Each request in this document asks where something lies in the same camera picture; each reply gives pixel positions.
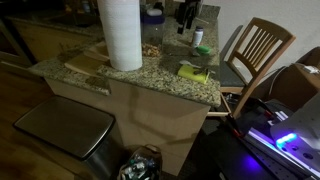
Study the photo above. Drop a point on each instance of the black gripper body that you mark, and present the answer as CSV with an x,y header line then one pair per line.
x,y
185,9

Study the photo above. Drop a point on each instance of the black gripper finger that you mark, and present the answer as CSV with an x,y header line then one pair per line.
x,y
190,20
181,26

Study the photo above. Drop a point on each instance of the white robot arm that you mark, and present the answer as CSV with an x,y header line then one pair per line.
x,y
260,45

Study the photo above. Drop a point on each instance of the white bottle dark cap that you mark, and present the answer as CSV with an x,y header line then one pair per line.
x,y
197,36

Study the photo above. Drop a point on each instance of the green round lid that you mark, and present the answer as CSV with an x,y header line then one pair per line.
x,y
203,50

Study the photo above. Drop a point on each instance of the clear jar purple lid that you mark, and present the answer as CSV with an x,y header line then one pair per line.
x,y
152,21

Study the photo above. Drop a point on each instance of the yellow sponge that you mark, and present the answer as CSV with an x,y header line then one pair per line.
x,y
194,74

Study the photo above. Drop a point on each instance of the white paper towel roll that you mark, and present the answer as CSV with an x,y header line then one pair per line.
x,y
122,31

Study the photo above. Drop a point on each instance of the wooden chair grey seat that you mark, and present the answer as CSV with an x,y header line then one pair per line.
x,y
258,48

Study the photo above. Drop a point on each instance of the wooden cutting board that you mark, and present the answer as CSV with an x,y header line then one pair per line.
x,y
90,60

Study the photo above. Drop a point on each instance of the cardboard box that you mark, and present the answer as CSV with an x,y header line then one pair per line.
x,y
294,86

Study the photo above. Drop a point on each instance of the bag of trash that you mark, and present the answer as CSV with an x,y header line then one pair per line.
x,y
145,163

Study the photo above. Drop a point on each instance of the steel trash can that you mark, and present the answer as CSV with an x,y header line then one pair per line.
x,y
77,137

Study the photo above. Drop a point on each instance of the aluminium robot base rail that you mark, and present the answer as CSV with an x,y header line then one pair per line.
x,y
291,138

